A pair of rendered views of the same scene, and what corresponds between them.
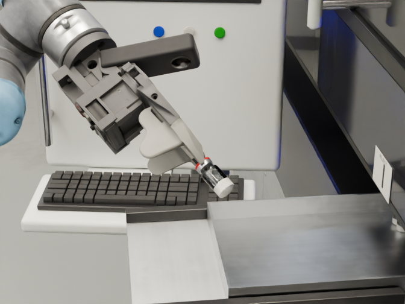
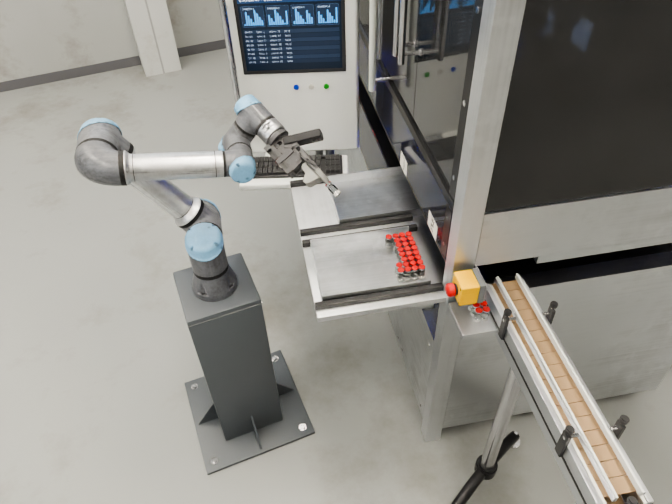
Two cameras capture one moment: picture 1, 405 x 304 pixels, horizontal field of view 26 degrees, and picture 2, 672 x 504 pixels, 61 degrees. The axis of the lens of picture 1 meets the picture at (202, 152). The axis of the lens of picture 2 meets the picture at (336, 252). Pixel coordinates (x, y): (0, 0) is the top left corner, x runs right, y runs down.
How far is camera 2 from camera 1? 0.70 m
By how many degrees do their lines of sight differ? 18
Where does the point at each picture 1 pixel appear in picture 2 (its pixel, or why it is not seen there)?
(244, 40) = (338, 89)
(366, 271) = (397, 206)
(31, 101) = (210, 81)
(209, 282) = (330, 215)
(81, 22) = (273, 125)
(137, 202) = not seen: hidden behind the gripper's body
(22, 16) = (247, 122)
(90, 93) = (281, 157)
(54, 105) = not seen: hidden behind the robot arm
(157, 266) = (307, 209)
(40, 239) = not seen: hidden behind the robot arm
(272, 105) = (353, 118)
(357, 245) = (394, 192)
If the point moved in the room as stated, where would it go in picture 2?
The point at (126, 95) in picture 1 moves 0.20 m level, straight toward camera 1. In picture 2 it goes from (295, 157) to (304, 200)
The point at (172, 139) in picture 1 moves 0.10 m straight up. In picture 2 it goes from (315, 175) to (313, 145)
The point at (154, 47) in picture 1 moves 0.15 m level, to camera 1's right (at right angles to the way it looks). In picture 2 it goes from (305, 135) to (356, 132)
